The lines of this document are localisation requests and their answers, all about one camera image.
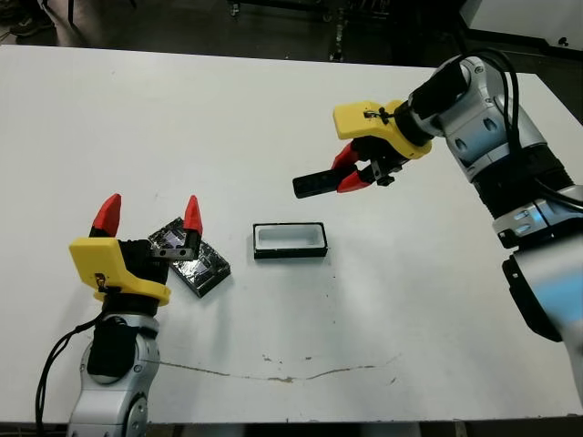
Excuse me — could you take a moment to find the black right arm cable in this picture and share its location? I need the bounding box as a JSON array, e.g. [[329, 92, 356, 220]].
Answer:
[[459, 48, 583, 215]]

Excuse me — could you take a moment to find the slim black camera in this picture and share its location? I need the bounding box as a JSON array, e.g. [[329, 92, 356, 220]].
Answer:
[[292, 168, 343, 200]]

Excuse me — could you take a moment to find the glossy black box lid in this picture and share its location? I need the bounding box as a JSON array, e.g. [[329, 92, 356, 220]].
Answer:
[[148, 217, 232, 300]]

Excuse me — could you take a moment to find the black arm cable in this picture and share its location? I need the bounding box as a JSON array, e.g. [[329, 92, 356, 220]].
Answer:
[[35, 318, 99, 433], [459, 48, 583, 215]]

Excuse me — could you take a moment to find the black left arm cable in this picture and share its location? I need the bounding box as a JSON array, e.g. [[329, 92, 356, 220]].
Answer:
[[35, 318, 99, 433]]

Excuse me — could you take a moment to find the black metal chair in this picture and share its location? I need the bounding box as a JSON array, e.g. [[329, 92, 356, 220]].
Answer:
[[40, 0, 138, 28]]

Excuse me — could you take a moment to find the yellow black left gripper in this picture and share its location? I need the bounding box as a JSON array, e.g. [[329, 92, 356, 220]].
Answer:
[[68, 193, 204, 310]]

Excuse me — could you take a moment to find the white cabinet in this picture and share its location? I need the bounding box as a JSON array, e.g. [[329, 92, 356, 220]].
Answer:
[[457, 0, 583, 46]]

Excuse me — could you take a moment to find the black box with white insert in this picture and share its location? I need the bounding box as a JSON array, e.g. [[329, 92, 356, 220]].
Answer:
[[252, 221, 329, 260]]

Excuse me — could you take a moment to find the person's dark shoe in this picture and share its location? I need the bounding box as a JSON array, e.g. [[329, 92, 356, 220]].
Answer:
[[8, 17, 56, 37]]

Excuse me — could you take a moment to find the metal pole with caster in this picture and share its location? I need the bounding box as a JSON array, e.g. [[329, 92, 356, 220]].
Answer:
[[328, 8, 347, 63]]

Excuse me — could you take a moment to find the black metal cart frame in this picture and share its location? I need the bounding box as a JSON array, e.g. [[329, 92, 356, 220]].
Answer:
[[227, 0, 393, 22]]

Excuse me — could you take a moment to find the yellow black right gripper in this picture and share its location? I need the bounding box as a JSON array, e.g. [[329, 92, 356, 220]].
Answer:
[[331, 98, 434, 195]]

